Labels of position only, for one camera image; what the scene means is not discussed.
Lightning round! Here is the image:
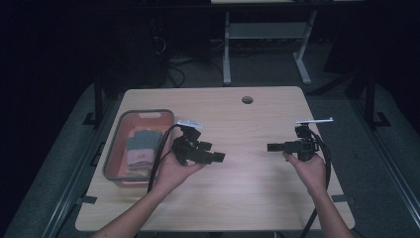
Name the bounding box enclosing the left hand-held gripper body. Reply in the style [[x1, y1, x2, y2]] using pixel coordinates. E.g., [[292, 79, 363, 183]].
[[171, 119, 209, 167]]

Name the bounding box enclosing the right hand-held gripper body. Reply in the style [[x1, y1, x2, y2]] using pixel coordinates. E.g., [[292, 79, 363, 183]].
[[284, 117, 334, 163]]

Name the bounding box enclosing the pink plastic basket grey rim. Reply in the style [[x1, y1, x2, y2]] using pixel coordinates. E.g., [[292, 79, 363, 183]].
[[102, 108, 175, 188]]

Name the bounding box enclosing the person's right hand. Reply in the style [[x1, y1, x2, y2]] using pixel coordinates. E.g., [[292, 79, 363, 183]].
[[285, 152, 329, 199]]

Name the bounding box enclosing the person's left hand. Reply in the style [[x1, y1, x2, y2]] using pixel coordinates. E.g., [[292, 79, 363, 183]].
[[153, 150, 206, 196]]

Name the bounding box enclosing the dark tape piece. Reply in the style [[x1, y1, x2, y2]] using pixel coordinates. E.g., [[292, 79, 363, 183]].
[[331, 194, 357, 203], [74, 195, 98, 205]]

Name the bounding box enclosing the black metal stand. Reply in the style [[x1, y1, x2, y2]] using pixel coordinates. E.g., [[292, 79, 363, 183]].
[[365, 65, 391, 130], [82, 73, 104, 127]]

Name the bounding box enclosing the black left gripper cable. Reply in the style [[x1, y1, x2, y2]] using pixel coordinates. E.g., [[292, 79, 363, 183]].
[[147, 123, 182, 194]]

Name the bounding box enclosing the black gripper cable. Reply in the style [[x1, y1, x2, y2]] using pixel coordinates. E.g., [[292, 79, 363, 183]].
[[147, 123, 182, 194], [298, 130, 333, 238]]

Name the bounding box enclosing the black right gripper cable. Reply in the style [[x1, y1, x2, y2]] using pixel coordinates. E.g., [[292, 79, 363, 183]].
[[298, 130, 333, 238]]

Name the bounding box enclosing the floor cable bundle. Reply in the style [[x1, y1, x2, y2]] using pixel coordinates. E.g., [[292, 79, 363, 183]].
[[166, 56, 226, 87]]

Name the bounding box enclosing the white metal desk frame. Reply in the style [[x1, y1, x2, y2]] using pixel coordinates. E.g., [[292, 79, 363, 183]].
[[211, 0, 366, 86]]

